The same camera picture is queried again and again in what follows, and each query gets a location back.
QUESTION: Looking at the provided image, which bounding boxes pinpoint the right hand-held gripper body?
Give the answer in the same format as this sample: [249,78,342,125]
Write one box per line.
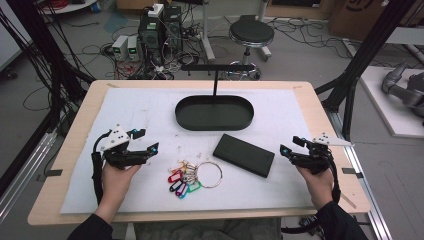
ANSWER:
[288,132,356,175]

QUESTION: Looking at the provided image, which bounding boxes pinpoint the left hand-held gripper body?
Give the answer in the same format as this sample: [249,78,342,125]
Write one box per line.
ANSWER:
[99,124,148,170]

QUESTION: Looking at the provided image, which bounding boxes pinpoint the black wallet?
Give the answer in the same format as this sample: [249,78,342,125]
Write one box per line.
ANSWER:
[212,133,276,179]

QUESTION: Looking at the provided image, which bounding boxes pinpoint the key ring with coloured tags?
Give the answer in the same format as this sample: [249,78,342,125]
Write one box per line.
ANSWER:
[167,160,224,200]

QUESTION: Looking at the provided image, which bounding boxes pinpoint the black oval tray with stand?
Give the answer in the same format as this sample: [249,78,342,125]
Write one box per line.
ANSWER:
[174,64,255,132]

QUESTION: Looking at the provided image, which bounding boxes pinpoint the person's right hand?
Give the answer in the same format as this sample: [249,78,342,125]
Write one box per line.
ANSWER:
[295,166,335,211]

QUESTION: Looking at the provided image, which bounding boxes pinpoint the person's left hand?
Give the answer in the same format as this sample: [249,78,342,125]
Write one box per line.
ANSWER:
[100,162,143,205]

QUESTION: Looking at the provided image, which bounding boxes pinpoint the grey power supply box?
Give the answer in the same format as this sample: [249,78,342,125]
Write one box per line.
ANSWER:
[111,34,130,62]
[127,35,141,62]

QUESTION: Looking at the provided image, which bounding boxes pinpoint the white platform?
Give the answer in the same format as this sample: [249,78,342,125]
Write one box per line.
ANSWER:
[359,65,424,140]

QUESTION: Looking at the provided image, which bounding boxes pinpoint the person's lap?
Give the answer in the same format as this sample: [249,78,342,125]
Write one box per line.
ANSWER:
[132,217,284,240]

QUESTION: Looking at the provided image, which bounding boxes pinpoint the black computer tower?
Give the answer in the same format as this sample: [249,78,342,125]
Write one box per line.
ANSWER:
[137,15,165,65]
[162,5,183,52]

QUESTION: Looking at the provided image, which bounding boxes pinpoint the white metal stand leg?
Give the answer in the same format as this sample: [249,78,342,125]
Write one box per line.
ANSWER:
[199,0,217,63]

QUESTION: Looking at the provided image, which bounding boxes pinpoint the black round stool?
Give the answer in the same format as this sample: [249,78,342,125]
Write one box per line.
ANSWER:
[228,14,276,81]

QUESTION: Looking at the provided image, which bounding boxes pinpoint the white power adapter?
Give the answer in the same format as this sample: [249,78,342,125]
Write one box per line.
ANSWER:
[147,3,165,19]

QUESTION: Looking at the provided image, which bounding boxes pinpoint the small cardboard box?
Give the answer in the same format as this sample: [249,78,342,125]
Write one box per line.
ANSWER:
[115,0,152,11]

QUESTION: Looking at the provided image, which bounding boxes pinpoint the large cardboard box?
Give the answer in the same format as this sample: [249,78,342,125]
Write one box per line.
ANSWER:
[327,0,389,33]

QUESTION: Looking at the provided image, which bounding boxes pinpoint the round white table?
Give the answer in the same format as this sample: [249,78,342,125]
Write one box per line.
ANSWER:
[39,0,100,15]

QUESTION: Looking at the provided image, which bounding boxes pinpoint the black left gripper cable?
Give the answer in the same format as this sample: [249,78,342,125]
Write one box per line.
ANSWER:
[91,129,113,205]

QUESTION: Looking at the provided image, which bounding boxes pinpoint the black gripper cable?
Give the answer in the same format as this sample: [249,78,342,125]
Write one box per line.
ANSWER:
[91,129,113,205]
[280,155,342,235]

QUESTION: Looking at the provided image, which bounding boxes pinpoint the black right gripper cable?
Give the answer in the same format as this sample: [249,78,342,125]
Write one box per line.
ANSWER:
[280,155,342,235]

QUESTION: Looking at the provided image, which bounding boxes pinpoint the aluminium rail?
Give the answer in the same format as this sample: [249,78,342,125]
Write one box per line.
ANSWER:
[0,129,58,223]
[327,109,395,240]

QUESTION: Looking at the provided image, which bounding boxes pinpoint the black floor cables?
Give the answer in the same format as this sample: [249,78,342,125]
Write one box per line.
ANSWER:
[266,15,353,59]

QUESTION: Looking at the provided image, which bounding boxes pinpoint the black frame post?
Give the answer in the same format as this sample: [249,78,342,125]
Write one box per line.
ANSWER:
[0,0,96,198]
[314,0,417,142]

